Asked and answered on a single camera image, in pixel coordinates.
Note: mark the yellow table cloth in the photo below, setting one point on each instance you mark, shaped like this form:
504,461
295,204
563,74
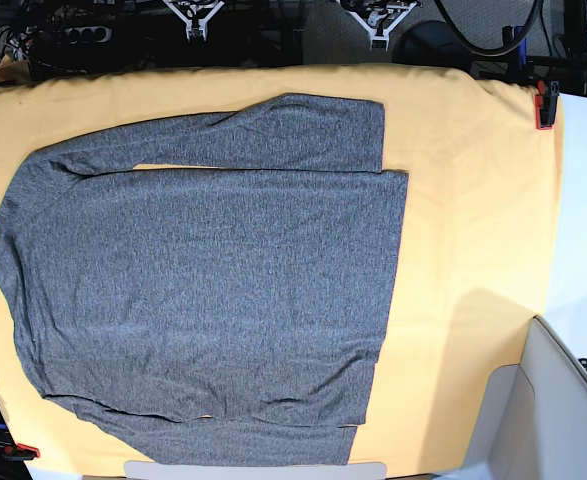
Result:
475,257

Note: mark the red clamp left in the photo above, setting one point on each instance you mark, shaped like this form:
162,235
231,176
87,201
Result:
20,452

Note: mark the black round base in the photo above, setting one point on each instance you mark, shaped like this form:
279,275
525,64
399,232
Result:
432,44

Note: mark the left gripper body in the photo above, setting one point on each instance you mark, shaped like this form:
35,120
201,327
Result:
378,18

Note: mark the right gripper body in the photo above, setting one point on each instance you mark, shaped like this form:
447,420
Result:
195,15

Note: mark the grey long-sleeve T-shirt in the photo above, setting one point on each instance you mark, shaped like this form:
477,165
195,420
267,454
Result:
210,289

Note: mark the red clamp right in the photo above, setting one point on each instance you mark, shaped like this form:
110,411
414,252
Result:
546,102

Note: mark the red clamp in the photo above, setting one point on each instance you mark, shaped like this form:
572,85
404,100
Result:
20,452
546,102

